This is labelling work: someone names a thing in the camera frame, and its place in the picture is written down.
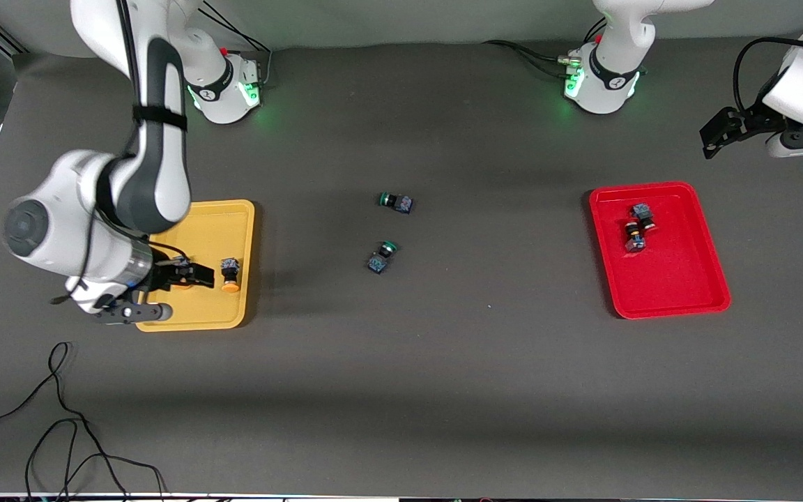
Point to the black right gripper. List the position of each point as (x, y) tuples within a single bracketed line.
[(163, 272)]

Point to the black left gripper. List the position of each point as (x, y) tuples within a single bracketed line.
[(749, 120)]

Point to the yellow push button switch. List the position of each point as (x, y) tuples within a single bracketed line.
[(230, 275)]

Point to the red push button switch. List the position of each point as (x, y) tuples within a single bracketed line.
[(642, 211), (636, 242)]

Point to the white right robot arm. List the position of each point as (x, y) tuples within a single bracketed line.
[(60, 202)]

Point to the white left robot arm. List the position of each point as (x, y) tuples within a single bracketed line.
[(607, 84)]

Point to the yellow plastic tray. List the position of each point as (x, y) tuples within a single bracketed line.
[(213, 230)]

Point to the red plastic tray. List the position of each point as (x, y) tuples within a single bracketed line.
[(680, 272)]

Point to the dark grey table mat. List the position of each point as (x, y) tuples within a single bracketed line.
[(401, 390)]

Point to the green push button switch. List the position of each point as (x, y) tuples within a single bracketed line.
[(401, 204), (377, 263)]

